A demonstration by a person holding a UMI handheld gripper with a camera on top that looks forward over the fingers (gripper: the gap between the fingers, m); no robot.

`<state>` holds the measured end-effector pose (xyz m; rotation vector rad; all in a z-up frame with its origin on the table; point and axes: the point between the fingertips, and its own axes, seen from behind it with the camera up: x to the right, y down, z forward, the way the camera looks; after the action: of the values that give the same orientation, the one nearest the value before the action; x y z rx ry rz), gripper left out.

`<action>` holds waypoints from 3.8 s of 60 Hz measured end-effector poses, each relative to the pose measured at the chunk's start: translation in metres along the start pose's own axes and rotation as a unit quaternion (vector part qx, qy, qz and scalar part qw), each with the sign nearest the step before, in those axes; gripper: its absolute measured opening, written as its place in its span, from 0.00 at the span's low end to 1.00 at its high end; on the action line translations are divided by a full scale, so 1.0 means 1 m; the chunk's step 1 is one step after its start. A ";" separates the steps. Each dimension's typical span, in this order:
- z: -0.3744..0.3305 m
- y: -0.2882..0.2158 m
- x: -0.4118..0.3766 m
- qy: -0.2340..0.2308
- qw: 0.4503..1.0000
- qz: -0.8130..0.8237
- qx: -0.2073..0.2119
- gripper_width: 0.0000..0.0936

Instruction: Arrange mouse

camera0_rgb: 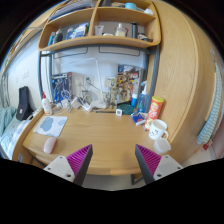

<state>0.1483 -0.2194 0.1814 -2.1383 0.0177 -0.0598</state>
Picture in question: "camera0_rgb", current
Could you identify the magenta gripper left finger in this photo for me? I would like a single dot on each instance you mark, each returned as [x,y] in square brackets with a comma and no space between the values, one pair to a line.
[73,167]

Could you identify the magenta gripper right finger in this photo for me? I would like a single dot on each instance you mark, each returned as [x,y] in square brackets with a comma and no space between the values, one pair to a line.
[153,166]

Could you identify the translucent plastic cup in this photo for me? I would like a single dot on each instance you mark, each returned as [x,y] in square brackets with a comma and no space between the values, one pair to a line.
[162,146]

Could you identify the white mug with face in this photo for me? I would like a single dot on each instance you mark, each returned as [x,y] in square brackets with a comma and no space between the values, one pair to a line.
[158,129]

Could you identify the blue snack packet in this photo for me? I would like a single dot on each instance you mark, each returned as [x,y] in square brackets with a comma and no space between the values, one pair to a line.
[138,118]

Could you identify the dark green round dish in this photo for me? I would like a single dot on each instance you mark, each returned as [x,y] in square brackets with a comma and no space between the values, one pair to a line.
[126,109]

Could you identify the orange chips can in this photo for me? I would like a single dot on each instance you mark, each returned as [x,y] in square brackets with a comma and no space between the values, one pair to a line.
[154,110]

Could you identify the small white cube clock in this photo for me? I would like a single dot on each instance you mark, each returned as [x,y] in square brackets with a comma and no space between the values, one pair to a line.
[119,112]

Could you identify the black pen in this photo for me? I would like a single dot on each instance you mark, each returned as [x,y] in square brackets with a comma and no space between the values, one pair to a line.
[105,112]

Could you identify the white desk lamp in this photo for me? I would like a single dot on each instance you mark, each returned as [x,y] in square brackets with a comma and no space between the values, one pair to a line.
[97,94]

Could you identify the white bottle red cap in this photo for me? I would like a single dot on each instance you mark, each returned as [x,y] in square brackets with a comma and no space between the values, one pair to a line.
[46,105]

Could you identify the blue spray bottle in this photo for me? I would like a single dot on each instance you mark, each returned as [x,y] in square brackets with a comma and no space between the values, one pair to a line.
[142,98]

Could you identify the light blue bedding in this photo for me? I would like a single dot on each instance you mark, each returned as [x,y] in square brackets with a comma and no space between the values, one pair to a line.
[10,130]

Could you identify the wooden robot figure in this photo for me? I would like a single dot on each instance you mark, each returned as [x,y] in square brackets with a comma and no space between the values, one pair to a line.
[114,86]

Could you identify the blue robot model box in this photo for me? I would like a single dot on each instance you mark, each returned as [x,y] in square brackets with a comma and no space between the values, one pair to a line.
[62,86]

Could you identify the colourful figure box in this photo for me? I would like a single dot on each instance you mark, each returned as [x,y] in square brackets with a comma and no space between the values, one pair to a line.
[129,82]

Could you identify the clear perfume bottle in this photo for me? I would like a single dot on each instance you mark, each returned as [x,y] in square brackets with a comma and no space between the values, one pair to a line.
[120,30]

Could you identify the white cup on shelf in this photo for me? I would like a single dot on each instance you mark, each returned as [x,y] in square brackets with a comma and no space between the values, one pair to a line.
[99,30]

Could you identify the black bottle on shelf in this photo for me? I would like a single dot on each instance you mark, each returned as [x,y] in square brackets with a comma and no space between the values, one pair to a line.
[134,29]

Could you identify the teal bowl top shelf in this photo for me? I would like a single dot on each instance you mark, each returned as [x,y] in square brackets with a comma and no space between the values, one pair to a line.
[130,5]

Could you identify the white charger with cables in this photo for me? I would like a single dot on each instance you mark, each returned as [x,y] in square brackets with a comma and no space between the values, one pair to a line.
[78,102]

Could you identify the wooden wall shelf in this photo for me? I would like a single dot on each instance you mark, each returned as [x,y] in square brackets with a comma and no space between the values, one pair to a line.
[108,25]

